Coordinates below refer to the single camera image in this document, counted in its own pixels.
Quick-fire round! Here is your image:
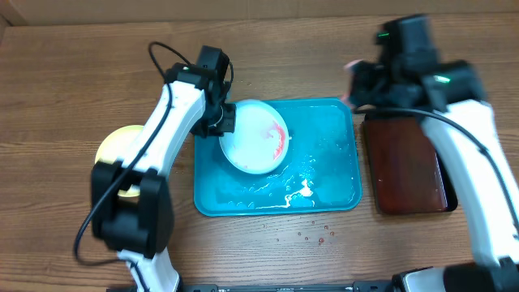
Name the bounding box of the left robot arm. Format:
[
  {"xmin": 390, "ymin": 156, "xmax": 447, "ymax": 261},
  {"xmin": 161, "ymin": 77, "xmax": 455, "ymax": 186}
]
[{"xmin": 73, "ymin": 45, "xmax": 236, "ymax": 291}]

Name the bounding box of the orange sponge with green scourer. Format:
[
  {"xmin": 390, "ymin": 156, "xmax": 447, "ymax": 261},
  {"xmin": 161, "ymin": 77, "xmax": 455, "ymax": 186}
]
[{"xmin": 340, "ymin": 59, "xmax": 363, "ymax": 110}]

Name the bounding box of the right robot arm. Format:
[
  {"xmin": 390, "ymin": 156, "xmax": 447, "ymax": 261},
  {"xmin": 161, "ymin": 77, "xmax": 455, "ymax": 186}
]
[{"xmin": 349, "ymin": 15, "xmax": 518, "ymax": 291}]

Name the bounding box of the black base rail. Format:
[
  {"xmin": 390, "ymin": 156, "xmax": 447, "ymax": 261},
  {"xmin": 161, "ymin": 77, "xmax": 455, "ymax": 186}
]
[{"xmin": 178, "ymin": 280, "xmax": 400, "ymax": 292}]

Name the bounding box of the yellow-green plate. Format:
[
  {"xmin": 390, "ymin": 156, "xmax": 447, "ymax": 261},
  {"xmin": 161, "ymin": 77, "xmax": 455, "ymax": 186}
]
[{"xmin": 94, "ymin": 124, "xmax": 145, "ymax": 199}]

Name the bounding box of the light blue plate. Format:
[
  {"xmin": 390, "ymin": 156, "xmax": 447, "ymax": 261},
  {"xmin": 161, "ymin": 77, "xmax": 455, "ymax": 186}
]
[{"xmin": 219, "ymin": 100, "xmax": 290, "ymax": 174}]

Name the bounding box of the teal plastic tray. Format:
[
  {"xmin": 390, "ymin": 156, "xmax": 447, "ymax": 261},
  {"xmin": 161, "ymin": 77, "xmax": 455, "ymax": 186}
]
[{"xmin": 194, "ymin": 97, "xmax": 362, "ymax": 217}]

